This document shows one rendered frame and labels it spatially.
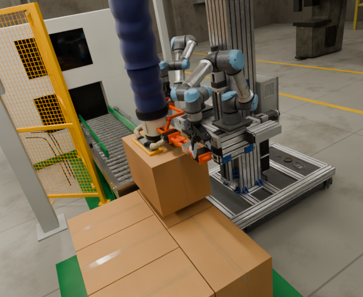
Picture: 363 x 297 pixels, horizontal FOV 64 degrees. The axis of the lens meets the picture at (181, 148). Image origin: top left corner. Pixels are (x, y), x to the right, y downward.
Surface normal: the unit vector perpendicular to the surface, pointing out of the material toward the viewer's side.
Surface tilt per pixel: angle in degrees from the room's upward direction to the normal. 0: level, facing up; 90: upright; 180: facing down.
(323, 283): 0
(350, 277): 0
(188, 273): 0
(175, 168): 91
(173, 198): 91
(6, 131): 90
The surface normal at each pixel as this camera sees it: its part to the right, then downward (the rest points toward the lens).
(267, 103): 0.49, 0.32
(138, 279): -0.16, -0.88
